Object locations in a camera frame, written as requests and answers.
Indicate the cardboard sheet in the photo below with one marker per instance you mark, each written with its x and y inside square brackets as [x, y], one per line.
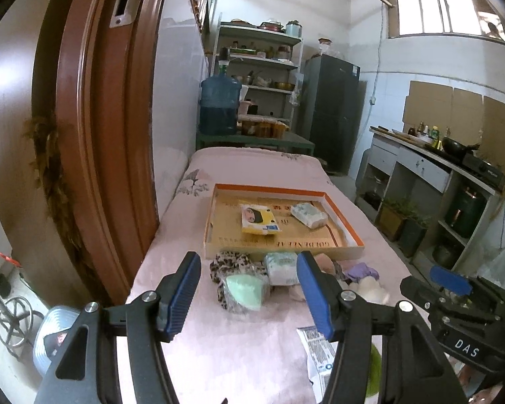
[429, 103]
[467, 111]
[503, 134]

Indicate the yellow planter with plant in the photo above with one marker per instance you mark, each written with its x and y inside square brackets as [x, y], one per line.
[391, 221]

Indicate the grey plastic bucket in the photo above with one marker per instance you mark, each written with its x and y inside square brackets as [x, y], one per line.
[54, 328]

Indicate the orange-rimmed cardboard box tray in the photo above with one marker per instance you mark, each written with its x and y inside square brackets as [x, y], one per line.
[235, 235]

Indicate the red lidded pot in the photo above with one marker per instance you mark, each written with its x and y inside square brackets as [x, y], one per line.
[271, 26]

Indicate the dark sauce bottle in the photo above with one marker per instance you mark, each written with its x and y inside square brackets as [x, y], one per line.
[421, 128]

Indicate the grey kitchen counter cabinet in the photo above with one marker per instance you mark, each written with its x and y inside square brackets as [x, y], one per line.
[421, 166]

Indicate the metal cooking pot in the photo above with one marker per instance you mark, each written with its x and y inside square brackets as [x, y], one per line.
[446, 256]

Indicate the row of amber jars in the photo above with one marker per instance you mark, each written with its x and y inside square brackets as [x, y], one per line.
[263, 128]

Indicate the purple fabric piece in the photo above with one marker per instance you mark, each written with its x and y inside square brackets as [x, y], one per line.
[362, 271]

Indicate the dark grey refrigerator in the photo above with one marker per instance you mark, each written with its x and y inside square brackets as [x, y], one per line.
[332, 113]

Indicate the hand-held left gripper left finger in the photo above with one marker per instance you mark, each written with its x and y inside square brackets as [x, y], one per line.
[181, 298]

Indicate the metal door strike plate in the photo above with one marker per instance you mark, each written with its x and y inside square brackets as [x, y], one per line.
[126, 0]

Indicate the pink printed bedsheet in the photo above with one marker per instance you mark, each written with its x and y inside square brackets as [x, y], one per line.
[244, 366]

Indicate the dark green planter with plant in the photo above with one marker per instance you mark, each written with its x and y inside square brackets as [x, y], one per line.
[412, 235]

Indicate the leopard print scrunchie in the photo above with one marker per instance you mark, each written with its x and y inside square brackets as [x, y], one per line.
[227, 261]

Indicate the small black pot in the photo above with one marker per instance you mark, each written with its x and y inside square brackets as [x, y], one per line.
[372, 201]

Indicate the black wok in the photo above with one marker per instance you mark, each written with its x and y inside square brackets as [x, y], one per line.
[454, 145]

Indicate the glass jar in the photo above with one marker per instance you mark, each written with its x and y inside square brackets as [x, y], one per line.
[325, 46]

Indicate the yellow tissue packet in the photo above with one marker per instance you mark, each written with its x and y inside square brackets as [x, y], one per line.
[259, 219]

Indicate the dark green pot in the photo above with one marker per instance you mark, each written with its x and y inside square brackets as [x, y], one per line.
[465, 210]

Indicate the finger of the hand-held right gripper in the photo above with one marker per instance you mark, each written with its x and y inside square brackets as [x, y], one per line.
[450, 281]
[416, 290]

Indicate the large white teal tissue pack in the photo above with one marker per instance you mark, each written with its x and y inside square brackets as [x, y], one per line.
[280, 269]

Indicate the barred window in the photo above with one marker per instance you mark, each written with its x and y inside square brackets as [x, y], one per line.
[446, 8]

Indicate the green fuzzy scrunchie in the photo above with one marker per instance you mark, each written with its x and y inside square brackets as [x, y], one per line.
[374, 366]

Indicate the white metal shelf rack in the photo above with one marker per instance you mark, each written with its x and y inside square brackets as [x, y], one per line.
[261, 61]

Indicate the small white tissue pack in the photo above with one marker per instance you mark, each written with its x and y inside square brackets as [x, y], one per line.
[307, 214]

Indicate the brown feather duster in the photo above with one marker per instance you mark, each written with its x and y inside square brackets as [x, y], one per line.
[50, 168]

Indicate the pink makeup sponge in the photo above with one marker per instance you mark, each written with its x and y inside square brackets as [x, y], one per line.
[326, 265]

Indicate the black gas stove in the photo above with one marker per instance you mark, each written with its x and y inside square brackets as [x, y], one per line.
[484, 170]

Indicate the white plush toy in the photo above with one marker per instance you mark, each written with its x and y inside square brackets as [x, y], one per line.
[372, 290]

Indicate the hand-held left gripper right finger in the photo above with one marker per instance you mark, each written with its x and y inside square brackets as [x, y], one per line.
[315, 298]

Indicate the brown wooden door frame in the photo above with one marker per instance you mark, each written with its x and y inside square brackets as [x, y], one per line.
[109, 134]

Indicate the blue white wipes packet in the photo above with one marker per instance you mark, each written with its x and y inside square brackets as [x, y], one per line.
[315, 345]

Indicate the green low table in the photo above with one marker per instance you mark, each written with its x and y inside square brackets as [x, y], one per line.
[294, 141]

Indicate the blue water jug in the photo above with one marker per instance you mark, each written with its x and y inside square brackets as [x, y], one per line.
[219, 105]

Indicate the green oil bottle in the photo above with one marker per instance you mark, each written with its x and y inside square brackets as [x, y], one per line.
[434, 133]

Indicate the clear round container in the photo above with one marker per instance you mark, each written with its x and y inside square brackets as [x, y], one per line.
[244, 292]

